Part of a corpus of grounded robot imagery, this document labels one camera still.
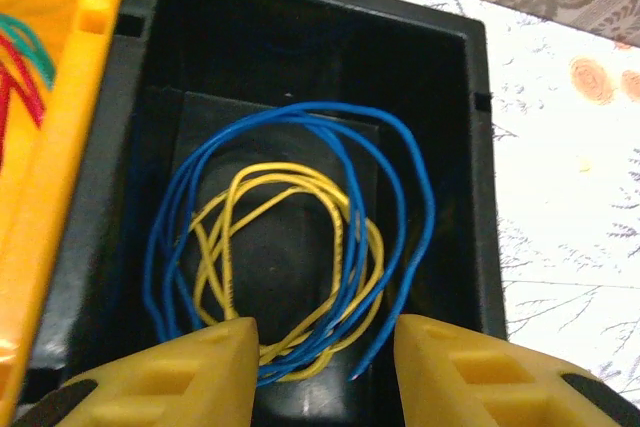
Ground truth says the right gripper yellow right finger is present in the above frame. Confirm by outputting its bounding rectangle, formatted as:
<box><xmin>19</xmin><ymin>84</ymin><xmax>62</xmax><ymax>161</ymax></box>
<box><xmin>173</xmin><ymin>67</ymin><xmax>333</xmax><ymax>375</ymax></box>
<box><xmin>392</xmin><ymin>314</ymin><xmax>640</xmax><ymax>427</ymax></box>

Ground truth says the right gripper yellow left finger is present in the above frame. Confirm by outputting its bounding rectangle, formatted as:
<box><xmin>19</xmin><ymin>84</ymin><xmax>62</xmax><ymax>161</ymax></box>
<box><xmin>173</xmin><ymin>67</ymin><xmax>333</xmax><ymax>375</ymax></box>
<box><xmin>14</xmin><ymin>317</ymin><xmax>260</xmax><ymax>427</ymax></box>

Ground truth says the blue wire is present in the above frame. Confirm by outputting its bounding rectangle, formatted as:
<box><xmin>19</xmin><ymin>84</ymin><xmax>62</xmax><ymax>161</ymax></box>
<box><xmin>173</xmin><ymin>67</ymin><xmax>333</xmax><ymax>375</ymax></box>
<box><xmin>143</xmin><ymin>100</ymin><xmax>437</xmax><ymax>388</ymax></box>

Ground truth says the yellow plastic bin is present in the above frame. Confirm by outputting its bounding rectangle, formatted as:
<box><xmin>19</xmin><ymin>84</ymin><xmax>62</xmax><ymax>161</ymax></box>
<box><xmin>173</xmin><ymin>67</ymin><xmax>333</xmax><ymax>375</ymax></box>
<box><xmin>0</xmin><ymin>0</ymin><xmax>136</xmax><ymax>427</ymax></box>

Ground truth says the black plastic bin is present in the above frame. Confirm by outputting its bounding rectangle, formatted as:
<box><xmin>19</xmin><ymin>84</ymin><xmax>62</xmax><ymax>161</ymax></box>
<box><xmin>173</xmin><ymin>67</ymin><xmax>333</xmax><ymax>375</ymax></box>
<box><xmin>19</xmin><ymin>0</ymin><xmax>509</xmax><ymax>427</ymax></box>

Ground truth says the yellow wire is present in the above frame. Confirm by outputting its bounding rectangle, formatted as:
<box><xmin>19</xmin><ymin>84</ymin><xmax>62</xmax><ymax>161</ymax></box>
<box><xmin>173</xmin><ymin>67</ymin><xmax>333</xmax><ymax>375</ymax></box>
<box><xmin>192</xmin><ymin>162</ymin><xmax>385</xmax><ymax>382</ymax></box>

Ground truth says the green wire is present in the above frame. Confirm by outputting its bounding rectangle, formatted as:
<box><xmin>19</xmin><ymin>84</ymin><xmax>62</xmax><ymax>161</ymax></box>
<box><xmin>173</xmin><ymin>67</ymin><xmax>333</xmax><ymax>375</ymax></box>
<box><xmin>0</xmin><ymin>14</ymin><xmax>57</xmax><ymax>91</ymax></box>

